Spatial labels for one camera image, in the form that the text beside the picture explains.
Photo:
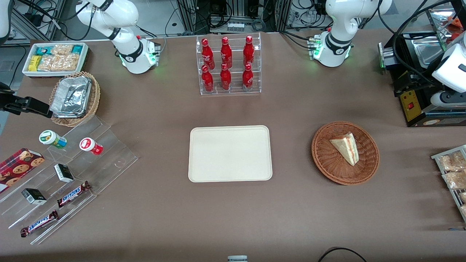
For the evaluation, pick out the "red lid snack cup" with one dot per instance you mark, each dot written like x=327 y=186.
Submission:
x=90 y=145

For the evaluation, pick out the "teal snack box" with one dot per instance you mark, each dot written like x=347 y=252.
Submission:
x=43 y=50
x=77 y=49

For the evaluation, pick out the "stacked aluminium foil trays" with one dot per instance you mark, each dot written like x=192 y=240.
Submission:
x=71 y=96

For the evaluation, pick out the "red cola bottle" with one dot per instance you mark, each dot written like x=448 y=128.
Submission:
x=225 y=78
x=248 y=51
x=248 y=77
x=207 y=80
x=226 y=52
x=207 y=54

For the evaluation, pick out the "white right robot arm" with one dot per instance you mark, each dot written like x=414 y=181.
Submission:
x=109 y=14

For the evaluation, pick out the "clear acrylic bottle rack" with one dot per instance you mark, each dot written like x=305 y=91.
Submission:
x=229 y=91

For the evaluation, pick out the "black hot food warmer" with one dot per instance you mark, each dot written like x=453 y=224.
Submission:
x=411 y=105

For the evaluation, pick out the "round brown wicker basket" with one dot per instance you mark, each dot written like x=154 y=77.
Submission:
x=327 y=160

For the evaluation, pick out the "small black carton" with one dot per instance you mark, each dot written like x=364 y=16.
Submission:
x=64 y=173
x=34 y=196

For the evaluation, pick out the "yellow snack box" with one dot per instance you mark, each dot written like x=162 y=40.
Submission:
x=35 y=63

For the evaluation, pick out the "white snack bin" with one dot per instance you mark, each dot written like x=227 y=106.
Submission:
x=84 y=58

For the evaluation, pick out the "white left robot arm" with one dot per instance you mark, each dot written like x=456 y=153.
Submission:
x=336 y=22

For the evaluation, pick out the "green lid snack cup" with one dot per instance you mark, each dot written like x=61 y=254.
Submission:
x=51 y=139

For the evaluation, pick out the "oval light wicker basket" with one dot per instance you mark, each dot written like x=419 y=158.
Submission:
x=95 y=96

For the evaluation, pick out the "large clear rice cracker pack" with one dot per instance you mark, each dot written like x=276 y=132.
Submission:
x=58 y=62

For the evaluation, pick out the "small clear rice cracker pack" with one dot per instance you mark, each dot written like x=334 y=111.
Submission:
x=62 y=50

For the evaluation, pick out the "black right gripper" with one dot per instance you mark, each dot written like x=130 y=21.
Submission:
x=14 y=103

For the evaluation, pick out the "triangle sandwich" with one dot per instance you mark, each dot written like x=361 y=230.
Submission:
x=346 y=149

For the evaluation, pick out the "tray of packaged snacks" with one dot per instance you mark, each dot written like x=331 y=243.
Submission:
x=438 y=157

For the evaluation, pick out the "clear bag of crackers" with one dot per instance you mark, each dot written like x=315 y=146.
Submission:
x=451 y=162
x=455 y=179

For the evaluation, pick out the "white power strip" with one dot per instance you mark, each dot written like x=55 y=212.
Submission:
x=235 y=26

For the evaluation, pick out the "red chocolate cookie box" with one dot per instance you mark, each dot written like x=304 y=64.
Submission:
x=18 y=167

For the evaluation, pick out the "Snickers chocolate bar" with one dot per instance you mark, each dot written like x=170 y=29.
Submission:
x=72 y=194
x=39 y=223

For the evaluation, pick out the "beige rectangular tray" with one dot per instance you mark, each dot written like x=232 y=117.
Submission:
x=230 y=153

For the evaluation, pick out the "steel food pan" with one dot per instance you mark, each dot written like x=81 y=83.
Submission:
x=427 y=52

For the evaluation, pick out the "clear acrylic stepped display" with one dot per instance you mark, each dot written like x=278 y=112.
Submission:
x=109 y=160

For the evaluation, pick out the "small grey device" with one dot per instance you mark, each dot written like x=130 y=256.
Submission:
x=237 y=258

